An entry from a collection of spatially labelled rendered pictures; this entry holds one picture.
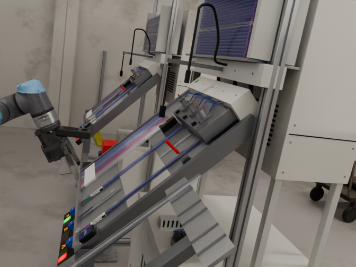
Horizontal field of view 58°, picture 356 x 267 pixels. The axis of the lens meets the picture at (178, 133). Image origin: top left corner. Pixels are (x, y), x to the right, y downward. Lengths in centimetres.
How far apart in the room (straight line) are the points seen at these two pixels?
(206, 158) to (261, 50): 37
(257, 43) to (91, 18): 436
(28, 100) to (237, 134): 67
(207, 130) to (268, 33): 35
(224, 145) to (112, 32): 437
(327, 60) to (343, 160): 38
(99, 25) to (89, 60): 54
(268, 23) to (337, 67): 31
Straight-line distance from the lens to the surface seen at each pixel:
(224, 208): 180
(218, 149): 104
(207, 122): 107
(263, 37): 103
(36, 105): 112
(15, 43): 523
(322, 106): 121
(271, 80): 103
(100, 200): 129
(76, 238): 116
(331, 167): 131
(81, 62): 522
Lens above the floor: 134
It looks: 12 degrees down
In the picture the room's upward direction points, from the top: 10 degrees clockwise
